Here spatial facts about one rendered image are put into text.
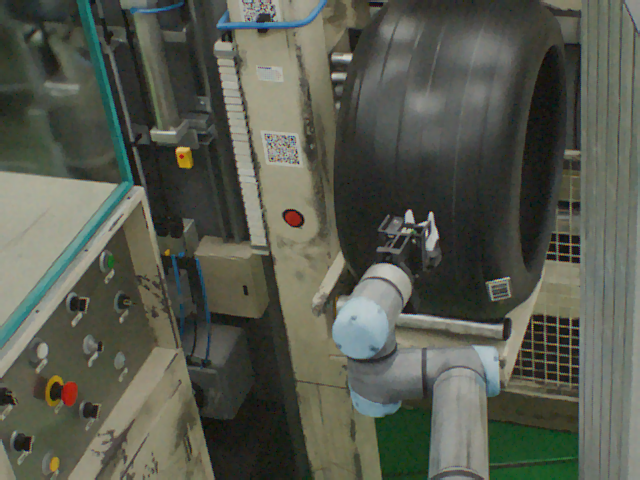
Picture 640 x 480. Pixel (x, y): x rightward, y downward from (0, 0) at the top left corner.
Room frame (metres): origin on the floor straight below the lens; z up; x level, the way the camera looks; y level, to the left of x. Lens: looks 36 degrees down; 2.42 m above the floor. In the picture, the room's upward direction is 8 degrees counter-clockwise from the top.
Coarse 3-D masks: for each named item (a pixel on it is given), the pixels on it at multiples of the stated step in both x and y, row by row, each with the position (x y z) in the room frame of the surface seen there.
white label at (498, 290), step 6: (486, 282) 1.62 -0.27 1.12; (492, 282) 1.62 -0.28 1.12; (498, 282) 1.62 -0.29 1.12; (504, 282) 1.62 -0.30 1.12; (492, 288) 1.62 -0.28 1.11; (498, 288) 1.62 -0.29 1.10; (504, 288) 1.62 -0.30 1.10; (510, 288) 1.62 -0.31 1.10; (492, 294) 1.63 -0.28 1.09; (498, 294) 1.63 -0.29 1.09; (504, 294) 1.63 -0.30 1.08; (510, 294) 1.63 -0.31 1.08; (492, 300) 1.63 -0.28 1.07; (498, 300) 1.63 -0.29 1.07
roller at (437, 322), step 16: (336, 304) 1.88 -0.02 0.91; (400, 320) 1.81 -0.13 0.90; (416, 320) 1.80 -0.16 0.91; (432, 320) 1.79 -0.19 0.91; (448, 320) 1.78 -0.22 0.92; (464, 320) 1.77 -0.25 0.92; (480, 320) 1.76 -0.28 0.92; (496, 320) 1.75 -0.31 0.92; (480, 336) 1.75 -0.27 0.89; (496, 336) 1.73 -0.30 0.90
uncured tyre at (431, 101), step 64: (448, 0) 1.94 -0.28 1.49; (512, 0) 1.92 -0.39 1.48; (384, 64) 1.82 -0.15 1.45; (448, 64) 1.78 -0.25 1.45; (512, 64) 1.77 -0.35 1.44; (384, 128) 1.73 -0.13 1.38; (448, 128) 1.69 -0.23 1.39; (512, 128) 1.69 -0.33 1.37; (384, 192) 1.68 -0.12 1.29; (448, 192) 1.64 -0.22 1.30; (512, 192) 1.65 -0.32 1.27; (448, 256) 1.63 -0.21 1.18; (512, 256) 1.64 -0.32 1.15
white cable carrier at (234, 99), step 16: (224, 48) 2.03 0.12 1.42; (224, 64) 2.03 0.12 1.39; (224, 80) 2.03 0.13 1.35; (240, 80) 2.03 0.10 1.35; (240, 96) 2.03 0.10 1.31; (240, 112) 2.02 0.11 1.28; (240, 128) 2.02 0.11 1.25; (240, 144) 2.03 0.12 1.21; (240, 160) 2.03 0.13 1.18; (240, 176) 2.03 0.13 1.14; (256, 176) 2.03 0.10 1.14; (256, 192) 2.02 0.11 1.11; (256, 208) 2.02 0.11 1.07; (256, 224) 2.03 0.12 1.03; (256, 240) 2.03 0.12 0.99
